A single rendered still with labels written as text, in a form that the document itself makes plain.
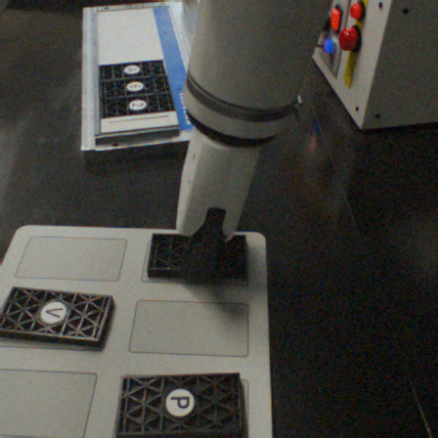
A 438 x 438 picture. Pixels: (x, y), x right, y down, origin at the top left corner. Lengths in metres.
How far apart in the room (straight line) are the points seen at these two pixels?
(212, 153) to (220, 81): 0.05
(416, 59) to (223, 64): 0.39
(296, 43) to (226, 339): 0.26
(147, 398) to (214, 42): 0.28
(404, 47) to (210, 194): 0.37
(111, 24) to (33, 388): 0.67
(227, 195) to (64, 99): 0.46
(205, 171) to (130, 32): 0.58
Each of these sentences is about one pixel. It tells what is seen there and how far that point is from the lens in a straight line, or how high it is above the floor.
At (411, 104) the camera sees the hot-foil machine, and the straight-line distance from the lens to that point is 0.73.
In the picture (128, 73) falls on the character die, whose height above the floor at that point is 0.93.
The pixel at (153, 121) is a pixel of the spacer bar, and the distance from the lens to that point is 0.67.
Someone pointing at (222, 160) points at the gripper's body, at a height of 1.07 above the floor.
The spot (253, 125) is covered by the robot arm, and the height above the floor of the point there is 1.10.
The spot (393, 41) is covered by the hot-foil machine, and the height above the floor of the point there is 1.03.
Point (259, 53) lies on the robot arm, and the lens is 0.33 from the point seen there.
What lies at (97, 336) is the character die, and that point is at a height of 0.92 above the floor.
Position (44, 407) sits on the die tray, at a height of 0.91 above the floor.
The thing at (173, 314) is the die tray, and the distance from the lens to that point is 0.48.
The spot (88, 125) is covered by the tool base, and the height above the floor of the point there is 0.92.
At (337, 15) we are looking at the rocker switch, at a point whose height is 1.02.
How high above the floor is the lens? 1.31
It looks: 45 degrees down
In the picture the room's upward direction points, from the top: straight up
